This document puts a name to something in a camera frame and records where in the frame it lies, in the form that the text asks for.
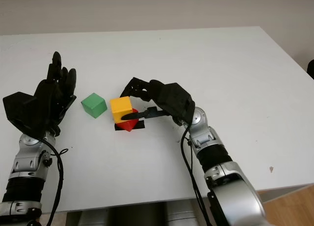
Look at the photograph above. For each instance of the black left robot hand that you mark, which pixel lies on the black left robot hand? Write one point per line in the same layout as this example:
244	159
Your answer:
56	93

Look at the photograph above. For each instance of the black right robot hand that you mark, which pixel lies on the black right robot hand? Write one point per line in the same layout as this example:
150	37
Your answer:
174	98

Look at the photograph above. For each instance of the green wooden cube block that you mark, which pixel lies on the green wooden cube block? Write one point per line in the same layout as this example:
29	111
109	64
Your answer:
93	104

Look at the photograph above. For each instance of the yellow wooden cube block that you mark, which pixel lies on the yellow wooden cube block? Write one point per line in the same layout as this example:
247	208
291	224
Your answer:
120	106

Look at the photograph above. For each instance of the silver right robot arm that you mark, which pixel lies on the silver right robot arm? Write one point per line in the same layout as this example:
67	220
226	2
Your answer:
220	167

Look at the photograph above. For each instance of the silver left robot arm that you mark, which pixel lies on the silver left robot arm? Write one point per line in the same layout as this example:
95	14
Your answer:
27	162

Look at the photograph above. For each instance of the black tape mark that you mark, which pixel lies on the black tape mark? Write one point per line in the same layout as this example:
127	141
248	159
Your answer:
141	125

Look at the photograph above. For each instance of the red wooden cube block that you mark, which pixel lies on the red wooden cube block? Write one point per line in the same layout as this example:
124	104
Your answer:
128	125

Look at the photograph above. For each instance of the silver robot torso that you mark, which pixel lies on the silver robot torso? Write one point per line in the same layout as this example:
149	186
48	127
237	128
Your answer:
137	213

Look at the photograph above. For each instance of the dark object beyond table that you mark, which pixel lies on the dark object beyond table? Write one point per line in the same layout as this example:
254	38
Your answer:
311	69

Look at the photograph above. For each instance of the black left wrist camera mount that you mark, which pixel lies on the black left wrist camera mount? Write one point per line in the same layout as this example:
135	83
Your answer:
22	110

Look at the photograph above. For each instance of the white table frame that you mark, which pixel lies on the white table frame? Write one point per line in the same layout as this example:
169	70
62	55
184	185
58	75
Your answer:
282	191

